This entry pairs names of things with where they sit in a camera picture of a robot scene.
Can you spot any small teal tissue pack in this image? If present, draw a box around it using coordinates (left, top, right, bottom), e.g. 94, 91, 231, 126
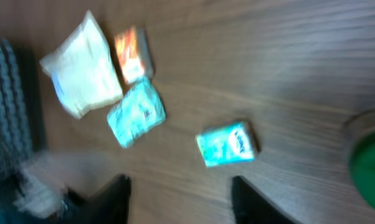
196, 121, 257, 167

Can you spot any beige glossy plastic package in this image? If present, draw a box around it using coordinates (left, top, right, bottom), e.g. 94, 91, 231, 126
40, 11, 123, 119

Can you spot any orange snack packet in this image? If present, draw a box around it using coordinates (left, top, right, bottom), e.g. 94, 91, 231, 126
114, 26, 154, 85

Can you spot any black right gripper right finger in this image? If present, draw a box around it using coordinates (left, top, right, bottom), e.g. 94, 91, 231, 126
231, 175, 297, 224

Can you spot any teal tissue pouch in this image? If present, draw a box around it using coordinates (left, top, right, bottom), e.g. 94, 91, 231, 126
107, 78, 166, 148

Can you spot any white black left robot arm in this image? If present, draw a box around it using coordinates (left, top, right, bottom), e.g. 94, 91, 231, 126
0, 152, 84, 224

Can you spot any dark grey mesh basket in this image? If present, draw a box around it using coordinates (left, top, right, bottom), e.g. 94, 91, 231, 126
0, 39, 46, 182

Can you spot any green lid white jar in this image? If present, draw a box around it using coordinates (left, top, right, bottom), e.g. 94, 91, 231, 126
343, 109, 375, 209

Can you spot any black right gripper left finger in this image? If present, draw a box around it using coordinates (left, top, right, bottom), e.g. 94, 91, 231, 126
61, 174, 131, 224

